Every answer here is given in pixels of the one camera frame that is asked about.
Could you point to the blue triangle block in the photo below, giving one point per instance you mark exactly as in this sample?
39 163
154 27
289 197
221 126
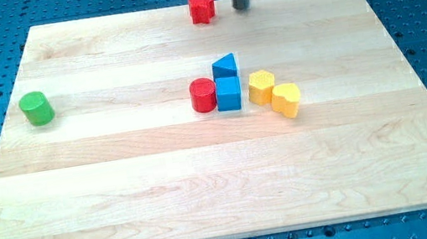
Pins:
225 67

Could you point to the yellow hexagon block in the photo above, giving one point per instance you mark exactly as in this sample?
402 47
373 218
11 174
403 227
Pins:
260 85

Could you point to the red cylinder block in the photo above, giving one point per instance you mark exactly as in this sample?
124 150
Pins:
203 95

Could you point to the wooden board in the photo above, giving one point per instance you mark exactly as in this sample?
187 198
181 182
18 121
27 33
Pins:
127 157

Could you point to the yellow heart block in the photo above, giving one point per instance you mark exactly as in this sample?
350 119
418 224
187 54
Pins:
285 99

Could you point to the blue cube block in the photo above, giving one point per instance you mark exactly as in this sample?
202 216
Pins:
228 92

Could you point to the red star block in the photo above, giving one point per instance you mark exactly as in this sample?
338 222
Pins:
201 11

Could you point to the green cylinder block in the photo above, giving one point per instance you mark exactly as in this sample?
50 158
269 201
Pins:
35 106

